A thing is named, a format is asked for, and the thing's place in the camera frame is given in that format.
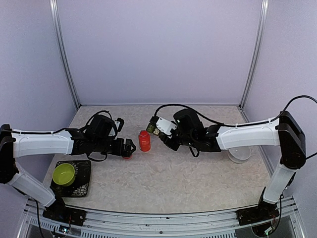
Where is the white bowl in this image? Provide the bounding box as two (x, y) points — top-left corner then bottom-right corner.
(228, 147), (251, 164)

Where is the left aluminium frame post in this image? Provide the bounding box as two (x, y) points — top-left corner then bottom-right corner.
(50, 0), (81, 110)

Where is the green bowl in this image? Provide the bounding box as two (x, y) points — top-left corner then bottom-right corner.
(52, 163), (75, 186)

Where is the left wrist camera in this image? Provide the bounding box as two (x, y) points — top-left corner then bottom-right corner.
(114, 118), (124, 132)

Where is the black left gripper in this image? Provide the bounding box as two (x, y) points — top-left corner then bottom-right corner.
(93, 137), (136, 157)

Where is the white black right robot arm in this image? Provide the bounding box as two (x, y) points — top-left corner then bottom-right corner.
(152, 106), (310, 220)

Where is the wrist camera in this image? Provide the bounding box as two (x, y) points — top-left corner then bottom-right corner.
(150, 116), (177, 136)
(114, 118), (124, 132)

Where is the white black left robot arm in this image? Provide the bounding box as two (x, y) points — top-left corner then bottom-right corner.
(0, 111), (136, 221)

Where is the green pill organizer box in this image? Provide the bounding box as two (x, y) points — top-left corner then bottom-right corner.
(146, 123), (160, 136)

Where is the black patterned square plate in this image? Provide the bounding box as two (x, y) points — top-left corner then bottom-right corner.
(50, 160), (91, 197)

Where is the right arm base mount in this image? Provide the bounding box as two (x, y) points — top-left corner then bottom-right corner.
(236, 206), (279, 226)

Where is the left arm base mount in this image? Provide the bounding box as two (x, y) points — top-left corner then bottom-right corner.
(43, 207), (87, 226)

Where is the camera black cable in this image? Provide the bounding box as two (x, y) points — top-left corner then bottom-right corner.
(152, 103), (223, 125)
(85, 110), (112, 129)

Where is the aluminium frame post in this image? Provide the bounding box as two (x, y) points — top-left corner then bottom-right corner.
(239, 0), (269, 111)
(50, 0), (81, 110)

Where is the red bottle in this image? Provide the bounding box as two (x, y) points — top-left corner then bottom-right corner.
(138, 130), (151, 152)

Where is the left camera black cable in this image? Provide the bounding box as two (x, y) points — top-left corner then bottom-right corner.
(85, 110), (112, 129)

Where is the front aluminium rail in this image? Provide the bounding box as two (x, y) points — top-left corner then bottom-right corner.
(17, 198), (305, 238)

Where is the right camera black cable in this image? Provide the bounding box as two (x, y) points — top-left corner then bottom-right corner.
(152, 103), (223, 125)

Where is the right aluminium frame post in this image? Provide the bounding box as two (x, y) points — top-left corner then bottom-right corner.
(239, 0), (269, 111)

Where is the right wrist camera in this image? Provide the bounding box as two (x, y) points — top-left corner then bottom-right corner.
(150, 116), (177, 136)

